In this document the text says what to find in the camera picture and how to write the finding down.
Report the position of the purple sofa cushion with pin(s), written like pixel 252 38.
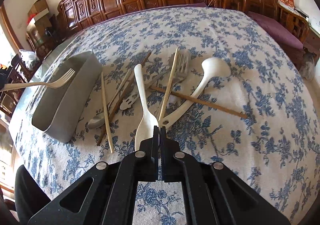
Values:
pixel 192 5

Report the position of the white plastic bag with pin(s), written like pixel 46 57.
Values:
pixel 29 58

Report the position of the cream plastic ladle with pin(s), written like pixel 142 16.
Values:
pixel 212 67

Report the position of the cream plastic spoon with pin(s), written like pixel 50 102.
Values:
pixel 148 121

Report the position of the grey fluffy bag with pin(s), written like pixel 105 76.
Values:
pixel 307 69

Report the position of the red greeting card box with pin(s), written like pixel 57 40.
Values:
pixel 288 4

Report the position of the purple armchair cushion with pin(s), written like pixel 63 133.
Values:
pixel 279 33

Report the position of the light bamboo chopstick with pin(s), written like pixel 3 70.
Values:
pixel 106 114
pixel 168 88

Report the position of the dark wooden dining chair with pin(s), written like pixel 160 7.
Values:
pixel 18 72

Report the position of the blue floral tablecloth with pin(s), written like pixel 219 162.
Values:
pixel 275 150

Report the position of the dark brown wooden chopstick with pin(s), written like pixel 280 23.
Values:
pixel 116 108

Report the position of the stacked cardboard boxes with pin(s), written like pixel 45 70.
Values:
pixel 38 22

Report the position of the grey metal tray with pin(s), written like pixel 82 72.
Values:
pixel 59 110

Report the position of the wooden side table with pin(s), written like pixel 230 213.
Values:
pixel 312 41

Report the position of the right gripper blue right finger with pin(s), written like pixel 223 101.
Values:
pixel 212 193

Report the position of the wooden window frame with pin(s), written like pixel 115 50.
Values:
pixel 9 32

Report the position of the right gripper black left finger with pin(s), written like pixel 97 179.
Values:
pixel 106 193

